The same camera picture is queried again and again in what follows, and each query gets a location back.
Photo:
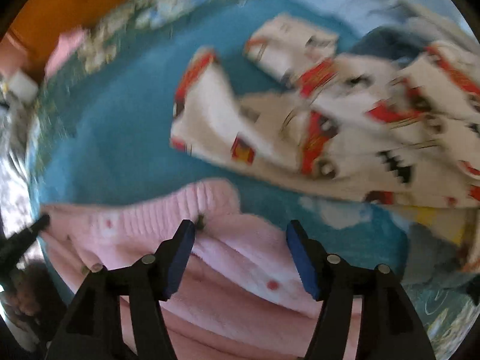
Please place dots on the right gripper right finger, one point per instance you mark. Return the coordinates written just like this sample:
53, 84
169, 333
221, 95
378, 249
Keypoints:
389, 325

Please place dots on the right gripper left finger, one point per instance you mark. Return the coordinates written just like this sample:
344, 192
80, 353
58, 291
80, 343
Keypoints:
116, 314

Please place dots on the pink fleece garment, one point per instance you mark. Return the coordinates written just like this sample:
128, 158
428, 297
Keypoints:
240, 297

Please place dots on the grey floral quilt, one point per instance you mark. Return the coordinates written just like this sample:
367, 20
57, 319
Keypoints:
15, 203

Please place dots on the dark grey garment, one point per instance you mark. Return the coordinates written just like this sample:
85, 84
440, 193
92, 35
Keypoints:
433, 261

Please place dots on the teal floral plush blanket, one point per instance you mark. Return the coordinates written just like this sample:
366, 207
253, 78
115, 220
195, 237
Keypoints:
102, 138

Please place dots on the white car print pajamas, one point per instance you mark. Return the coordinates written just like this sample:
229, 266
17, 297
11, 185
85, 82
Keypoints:
394, 122

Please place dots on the pink striped cloth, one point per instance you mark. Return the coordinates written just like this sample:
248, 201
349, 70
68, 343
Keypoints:
66, 46

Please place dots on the orange wooden headboard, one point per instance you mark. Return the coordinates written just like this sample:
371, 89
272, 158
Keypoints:
33, 34

